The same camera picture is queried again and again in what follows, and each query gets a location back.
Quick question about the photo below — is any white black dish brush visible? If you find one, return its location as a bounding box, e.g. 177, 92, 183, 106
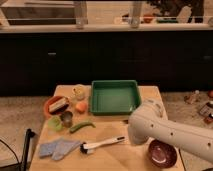
80, 136, 125, 154

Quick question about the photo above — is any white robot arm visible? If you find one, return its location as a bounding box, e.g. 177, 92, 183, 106
128, 99, 213, 163

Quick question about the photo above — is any green plastic tray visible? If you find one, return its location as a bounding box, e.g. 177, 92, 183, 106
89, 80, 141, 116

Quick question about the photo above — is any yellow cup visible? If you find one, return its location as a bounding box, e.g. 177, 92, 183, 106
72, 84, 85, 100

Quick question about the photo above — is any orange fruit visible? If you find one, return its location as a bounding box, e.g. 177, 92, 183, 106
75, 101, 88, 113

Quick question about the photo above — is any metal cup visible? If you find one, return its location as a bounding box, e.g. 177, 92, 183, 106
60, 111, 73, 128

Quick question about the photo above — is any green pepper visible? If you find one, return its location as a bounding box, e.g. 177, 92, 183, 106
69, 121, 96, 134

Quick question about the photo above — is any sponge block on plate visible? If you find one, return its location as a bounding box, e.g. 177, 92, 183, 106
49, 98, 67, 113

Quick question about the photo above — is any orange plate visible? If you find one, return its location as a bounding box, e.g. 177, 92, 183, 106
43, 96, 69, 119

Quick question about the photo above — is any light green cup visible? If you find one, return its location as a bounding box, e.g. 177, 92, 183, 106
47, 116, 63, 131

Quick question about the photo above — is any blue cloth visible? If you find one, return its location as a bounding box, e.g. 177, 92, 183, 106
39, 139, 81, 161

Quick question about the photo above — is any dark red bowl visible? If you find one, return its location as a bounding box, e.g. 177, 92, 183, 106
148, 140, 177, 168

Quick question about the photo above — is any black stand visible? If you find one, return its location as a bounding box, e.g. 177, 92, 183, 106
20, 129, 35, 171

